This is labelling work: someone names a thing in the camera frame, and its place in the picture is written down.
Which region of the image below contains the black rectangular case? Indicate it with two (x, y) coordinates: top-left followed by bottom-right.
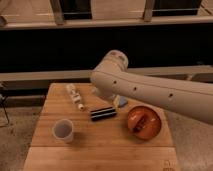
(90, 107), (117, 121)

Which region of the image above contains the white tube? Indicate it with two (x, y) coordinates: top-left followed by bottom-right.
(66, 84), (85, 110)

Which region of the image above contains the orange bowl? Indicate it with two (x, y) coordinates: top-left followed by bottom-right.
(127, 106), (161, 140)

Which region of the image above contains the black stand at left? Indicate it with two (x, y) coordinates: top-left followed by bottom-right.
(0, 82), (11, 128)

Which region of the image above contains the blue sponge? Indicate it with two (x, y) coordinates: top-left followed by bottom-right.
(114, 96), (128, 108)

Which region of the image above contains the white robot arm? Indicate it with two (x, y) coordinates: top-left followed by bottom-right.
(90, 50), (213, 125)

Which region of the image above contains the grey ceramic cup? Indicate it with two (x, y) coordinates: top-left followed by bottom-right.
(52, 119), (74, 143)

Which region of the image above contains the brown item in bowl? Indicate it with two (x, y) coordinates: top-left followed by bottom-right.
(133, 115), (148, 133)

